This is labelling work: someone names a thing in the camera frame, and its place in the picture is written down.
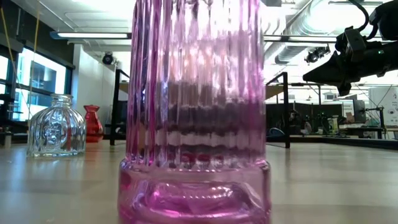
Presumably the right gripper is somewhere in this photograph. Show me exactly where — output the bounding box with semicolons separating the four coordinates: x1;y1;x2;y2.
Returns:
302;39;398;98

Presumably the pink ribbed glass vase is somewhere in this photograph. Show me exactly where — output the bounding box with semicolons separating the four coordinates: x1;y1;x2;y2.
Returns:
117;0;272;224

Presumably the clear squat glass vase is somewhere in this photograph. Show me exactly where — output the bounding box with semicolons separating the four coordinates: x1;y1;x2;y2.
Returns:
26;93;87;159

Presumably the black ceiling spotlight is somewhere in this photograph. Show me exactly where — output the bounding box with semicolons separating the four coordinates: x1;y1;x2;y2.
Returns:
303;45;331;65

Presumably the black background monitor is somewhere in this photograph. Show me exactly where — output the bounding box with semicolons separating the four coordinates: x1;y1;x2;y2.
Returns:
353;99;368;124

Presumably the green and white canister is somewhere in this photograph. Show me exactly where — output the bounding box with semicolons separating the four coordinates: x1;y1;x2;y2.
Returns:
328;116;340;135

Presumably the background work table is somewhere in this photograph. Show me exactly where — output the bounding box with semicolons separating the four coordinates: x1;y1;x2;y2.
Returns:
338;124;388;140

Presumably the white poster board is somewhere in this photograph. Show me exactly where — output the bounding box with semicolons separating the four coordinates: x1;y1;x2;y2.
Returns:
368;86;398;127

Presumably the blue round object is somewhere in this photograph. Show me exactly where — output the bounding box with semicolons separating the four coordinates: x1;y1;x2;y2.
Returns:
267;126;285;138

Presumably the red faceted glass vase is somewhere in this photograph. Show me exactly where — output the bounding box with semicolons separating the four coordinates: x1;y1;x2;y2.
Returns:
83;105;104;144

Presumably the long ceiling light fixture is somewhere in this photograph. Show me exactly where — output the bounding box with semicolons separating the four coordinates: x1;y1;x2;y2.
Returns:
49;30;340;44

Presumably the large window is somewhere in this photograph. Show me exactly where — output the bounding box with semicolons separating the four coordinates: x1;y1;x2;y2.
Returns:
0;46;75;131

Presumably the black equipment rack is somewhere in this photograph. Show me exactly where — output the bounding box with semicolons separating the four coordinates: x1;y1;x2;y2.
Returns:
0;71;19;147

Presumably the black partition wall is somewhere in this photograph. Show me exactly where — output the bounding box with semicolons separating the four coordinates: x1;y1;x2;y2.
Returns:
266;102;343;138

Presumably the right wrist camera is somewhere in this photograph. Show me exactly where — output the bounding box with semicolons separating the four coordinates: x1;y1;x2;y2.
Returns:
335;26;368;55

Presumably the silver ventilation duct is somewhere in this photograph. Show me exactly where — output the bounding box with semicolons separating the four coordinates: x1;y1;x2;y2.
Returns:
264;0;343;65

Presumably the wooden shelf black frame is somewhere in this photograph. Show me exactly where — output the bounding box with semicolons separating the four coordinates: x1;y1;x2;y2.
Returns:
109;68;292;149

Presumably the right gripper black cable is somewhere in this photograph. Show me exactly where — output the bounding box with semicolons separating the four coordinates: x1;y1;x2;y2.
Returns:
348;0;379;32

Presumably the round black ceiling camera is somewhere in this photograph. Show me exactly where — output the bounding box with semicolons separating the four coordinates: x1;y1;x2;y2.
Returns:
101;52;114;66

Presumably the yellow extension cable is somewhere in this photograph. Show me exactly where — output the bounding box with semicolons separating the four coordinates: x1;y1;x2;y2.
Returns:
0;0;42;132

